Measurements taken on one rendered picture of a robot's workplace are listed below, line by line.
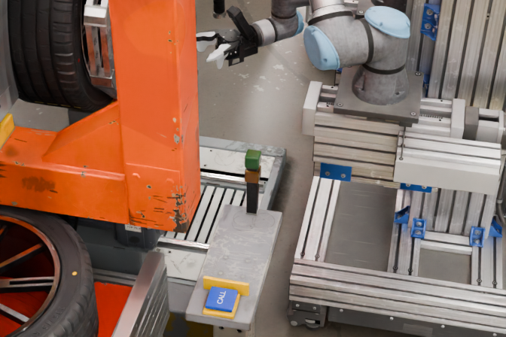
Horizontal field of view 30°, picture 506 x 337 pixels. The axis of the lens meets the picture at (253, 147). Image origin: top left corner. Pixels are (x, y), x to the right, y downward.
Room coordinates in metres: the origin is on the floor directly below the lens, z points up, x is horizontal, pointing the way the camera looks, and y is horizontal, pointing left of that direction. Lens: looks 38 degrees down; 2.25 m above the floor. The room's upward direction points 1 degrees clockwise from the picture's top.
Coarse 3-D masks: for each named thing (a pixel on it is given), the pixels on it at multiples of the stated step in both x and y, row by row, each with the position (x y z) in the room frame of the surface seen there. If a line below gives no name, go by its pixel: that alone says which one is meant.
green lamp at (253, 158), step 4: (248, 152) 2.01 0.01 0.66; (252, 152) 2.01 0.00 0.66; (256, 152) 2.01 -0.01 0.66; (260, 152) 2.01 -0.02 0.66; (248, 156) 1.99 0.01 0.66; (252, 156) 1.99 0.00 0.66; (256, 156) 1.99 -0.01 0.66; (260, 156) 2.00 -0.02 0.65; (248, 160) 1.99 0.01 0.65; (252, 160) 1.99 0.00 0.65; (256, 160) 1.99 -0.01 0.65; (260, 160) 2.00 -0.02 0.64; (248, 164) 1.99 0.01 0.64; (252, 164) 1.99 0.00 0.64; (256, 164) 1.99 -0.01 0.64; (260, 164) 2.00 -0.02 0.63; (252, 168) 1.99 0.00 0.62; (256, 168) 1.99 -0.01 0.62
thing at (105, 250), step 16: (80, 224) 2.13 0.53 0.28; (96, 224) 2.11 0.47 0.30; (112, 224) 2.10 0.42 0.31; (128, 224) 2.07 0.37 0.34; (96, 240) 2.11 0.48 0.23; (112, 240) 2.11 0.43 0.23; (128, 240) 2.07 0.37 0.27; (144, 240) 2.06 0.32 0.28; (96, 256) 2.10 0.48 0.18; (112, 256) 2.08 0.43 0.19; (128, 256) 2.07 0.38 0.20; (144, 256) 2.09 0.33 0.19; (128, 272) 2.08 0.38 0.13
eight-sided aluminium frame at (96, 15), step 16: (96, 0) 2.27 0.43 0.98; (96, 16) 2.21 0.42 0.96; (96, 32) 2.25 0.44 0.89; (96, 48) 2.23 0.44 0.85; (112, 48) 2.24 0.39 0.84; (96, 64) 2.22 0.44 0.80; (112, 64) 2.23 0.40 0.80; (96, 80) 2.21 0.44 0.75; (112, 80) 2.21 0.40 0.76; (112, 96) 2.34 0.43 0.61
